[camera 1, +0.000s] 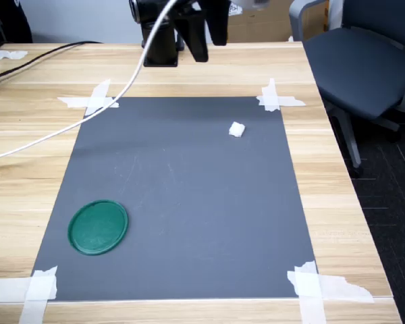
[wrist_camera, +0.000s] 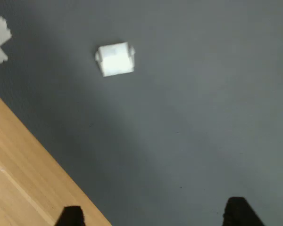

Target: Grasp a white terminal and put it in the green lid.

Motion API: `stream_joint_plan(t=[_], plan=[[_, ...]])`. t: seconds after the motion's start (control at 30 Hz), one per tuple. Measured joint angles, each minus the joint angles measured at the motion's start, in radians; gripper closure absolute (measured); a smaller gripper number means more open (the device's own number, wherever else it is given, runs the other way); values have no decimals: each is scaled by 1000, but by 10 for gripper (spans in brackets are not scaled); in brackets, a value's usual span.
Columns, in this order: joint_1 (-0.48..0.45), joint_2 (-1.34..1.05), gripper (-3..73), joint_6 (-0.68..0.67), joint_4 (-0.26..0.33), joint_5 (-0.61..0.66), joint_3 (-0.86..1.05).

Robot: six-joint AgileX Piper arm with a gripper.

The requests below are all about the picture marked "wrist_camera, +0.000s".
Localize small white plastic terminal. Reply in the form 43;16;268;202
95;41;135;78

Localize dark grey mat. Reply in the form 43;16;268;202
0;0;283;226

